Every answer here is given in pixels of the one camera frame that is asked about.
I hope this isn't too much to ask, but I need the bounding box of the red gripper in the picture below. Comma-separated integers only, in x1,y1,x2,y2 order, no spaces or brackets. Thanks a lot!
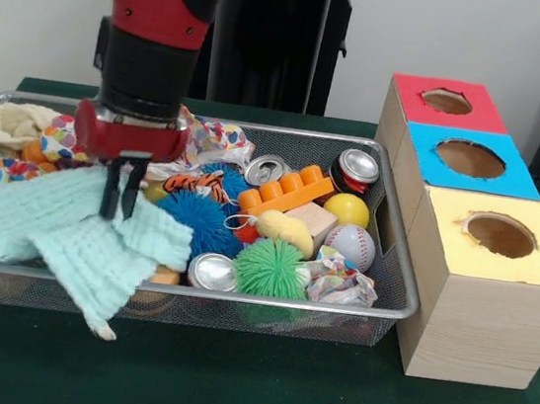
61,96,194,229

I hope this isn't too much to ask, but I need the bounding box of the mint green cloth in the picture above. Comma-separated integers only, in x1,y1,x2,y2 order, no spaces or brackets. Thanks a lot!
0,153,202,351

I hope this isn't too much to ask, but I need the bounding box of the silver can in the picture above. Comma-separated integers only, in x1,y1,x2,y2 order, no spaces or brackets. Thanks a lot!
242,151,292,192

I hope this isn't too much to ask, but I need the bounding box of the shallow clear mesh bin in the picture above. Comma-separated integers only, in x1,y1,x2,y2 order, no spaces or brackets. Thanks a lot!
0,87,441,361

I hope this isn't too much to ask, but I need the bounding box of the wooden box with three holes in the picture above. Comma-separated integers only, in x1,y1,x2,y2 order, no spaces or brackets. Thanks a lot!
343,69,540,395

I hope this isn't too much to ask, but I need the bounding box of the blue spiky ball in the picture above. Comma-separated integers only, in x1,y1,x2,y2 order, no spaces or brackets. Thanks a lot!
151,186,250,264

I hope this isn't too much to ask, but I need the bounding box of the polka dot cloth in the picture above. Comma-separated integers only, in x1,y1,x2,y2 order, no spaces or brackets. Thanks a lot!
38,86,261,187

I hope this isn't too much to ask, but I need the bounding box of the cream knitted cloth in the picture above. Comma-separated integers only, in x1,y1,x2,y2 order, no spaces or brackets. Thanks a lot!
0,100,62,158

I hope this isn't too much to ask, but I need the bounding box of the orange toy brick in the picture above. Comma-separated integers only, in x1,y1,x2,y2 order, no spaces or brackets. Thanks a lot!
236,155,340,226

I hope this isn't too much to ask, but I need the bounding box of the green spiky ball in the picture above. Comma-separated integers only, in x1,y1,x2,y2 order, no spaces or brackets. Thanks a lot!
229,233,319,304

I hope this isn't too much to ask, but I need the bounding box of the yellow ball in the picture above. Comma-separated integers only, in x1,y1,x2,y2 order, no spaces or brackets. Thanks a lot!
321,190,374,230

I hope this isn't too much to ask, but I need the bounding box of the dark green tablecloth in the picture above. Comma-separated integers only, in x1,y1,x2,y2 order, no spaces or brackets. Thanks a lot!
0,72,540,404

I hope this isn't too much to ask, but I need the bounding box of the white baseball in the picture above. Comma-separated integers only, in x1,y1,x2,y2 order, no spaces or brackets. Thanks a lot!
321,220,380,274

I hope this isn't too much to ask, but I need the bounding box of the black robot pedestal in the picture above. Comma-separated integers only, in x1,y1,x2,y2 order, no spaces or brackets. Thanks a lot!
186,0,380,122

